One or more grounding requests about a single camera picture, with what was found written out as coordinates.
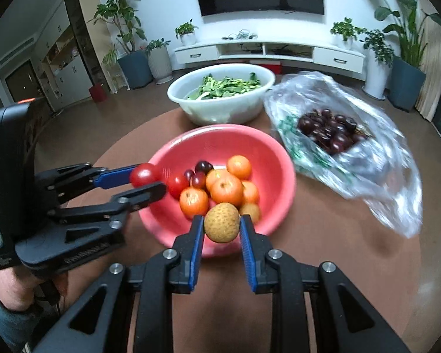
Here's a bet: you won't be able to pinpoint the red box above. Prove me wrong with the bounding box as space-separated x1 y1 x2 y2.
250 60 282 75

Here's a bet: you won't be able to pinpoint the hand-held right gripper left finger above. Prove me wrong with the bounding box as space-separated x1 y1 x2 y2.
31 214 206 353

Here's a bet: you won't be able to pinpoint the white television cabinet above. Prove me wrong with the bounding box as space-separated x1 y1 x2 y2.
173 38 366 74

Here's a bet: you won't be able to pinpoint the white wall cabinet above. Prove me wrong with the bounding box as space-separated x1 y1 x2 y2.
33 0 96 113

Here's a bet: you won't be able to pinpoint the person's left forearm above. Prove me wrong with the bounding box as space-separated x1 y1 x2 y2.
0 265 70 353

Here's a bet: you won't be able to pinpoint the white metal plant stand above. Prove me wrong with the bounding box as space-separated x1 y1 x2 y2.
106 53 130 92

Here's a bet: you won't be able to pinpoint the small plant in white pot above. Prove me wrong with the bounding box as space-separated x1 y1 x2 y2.
330 17 366 50
174 19 199 46

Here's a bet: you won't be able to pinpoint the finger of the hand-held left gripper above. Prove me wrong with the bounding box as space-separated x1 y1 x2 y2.
36 182 168 242
36 162 142 207

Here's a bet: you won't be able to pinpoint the dark wooden door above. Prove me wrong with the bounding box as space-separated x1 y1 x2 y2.
4 61 45 107

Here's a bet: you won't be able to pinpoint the beige curtain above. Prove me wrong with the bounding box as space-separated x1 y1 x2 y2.
413 0 441 122

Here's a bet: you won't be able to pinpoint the orange tangerine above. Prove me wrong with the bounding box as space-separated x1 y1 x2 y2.
227 155 252 180
241 180 260 204
179 187 210 219
210 174 244 207
205 169 228 192

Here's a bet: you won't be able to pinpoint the pile of dark cherries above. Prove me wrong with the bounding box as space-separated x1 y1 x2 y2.
297 108 368 155

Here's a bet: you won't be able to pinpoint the red tomato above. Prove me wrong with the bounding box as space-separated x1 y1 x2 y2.
167 174 190 199
129 163 161 188

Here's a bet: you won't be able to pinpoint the small drooping green plant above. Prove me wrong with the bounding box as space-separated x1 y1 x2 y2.
102 49 120 67

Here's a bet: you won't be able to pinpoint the small brown pear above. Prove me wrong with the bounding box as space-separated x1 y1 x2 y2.
204 202 240 244
239 202 261 225

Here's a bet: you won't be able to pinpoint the pink plastic bowl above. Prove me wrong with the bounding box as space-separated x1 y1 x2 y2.
138 124 298 258

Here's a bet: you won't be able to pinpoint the red bin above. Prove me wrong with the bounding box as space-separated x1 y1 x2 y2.
88 84 108 103

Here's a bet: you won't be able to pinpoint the plant in ribbed white pot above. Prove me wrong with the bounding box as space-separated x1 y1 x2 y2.
145 39 174 84

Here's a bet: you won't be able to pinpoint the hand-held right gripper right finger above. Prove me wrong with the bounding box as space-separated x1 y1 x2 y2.
239 214 412 353

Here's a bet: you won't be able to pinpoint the plant in tall white pot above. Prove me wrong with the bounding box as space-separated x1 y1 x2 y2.
362 29 395 101

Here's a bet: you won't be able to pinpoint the clear plastic bag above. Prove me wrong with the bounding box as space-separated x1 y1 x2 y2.
263 71 423 239

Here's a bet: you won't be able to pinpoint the tall plant in blue pot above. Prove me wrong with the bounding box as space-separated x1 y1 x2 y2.
88 0 153 89

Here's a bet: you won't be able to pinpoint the white plastic basin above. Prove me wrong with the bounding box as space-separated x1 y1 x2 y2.
167 63 276 126

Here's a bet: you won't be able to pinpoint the tangle of cables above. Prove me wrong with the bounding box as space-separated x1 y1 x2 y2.
222 31 258 41

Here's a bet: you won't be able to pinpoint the black cable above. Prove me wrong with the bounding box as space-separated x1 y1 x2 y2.
31 276 65 317

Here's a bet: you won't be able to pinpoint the chopped green vegetables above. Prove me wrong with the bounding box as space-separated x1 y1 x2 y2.
186 74 262 101

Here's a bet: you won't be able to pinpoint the broad-leaf plant in blue pot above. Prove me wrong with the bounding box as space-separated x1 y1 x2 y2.
351 0 441 113

